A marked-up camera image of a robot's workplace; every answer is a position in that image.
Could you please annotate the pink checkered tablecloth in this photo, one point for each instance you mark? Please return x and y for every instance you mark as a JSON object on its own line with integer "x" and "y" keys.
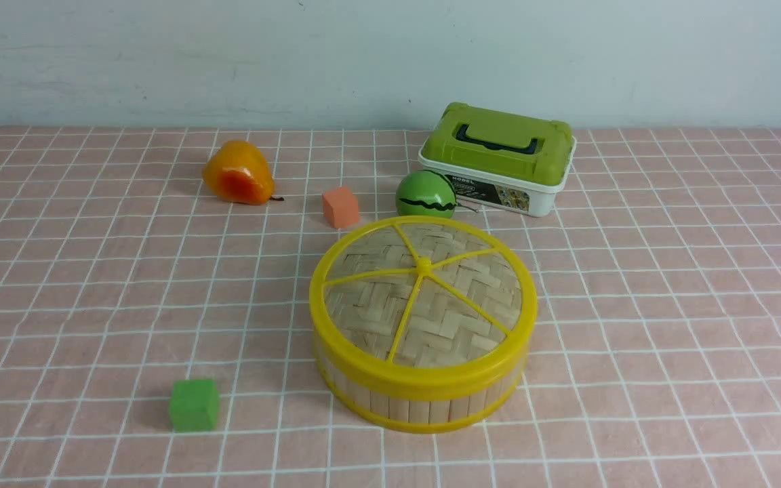
{"x": 656, "y": 359}

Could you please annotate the yellow woven bamboo steamer lid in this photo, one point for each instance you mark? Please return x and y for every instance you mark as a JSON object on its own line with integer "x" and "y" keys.
{"x": 422, "y": 309}

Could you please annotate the green white plastic toolbox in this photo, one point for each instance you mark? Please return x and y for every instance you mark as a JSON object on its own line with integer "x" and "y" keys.
{"x": 500, "y": 159}

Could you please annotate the green foam cube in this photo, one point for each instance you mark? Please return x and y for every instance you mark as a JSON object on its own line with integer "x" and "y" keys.
{"x": 194, "y": 405}

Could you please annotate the yellow bamboo steamer basket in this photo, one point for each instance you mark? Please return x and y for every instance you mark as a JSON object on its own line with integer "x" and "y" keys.
{"x": 419, "y": 417}

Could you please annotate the orange yellow toy pear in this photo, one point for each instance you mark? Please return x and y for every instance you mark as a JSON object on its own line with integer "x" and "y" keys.
{"x": 239, "y": 173}

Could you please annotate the green toy watermelon ball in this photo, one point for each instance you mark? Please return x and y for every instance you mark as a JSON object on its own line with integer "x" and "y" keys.
{"x": 426, "y": 193}

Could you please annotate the orange foam cube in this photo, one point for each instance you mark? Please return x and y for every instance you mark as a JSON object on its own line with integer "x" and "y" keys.
{"x": 340, "y": 208}

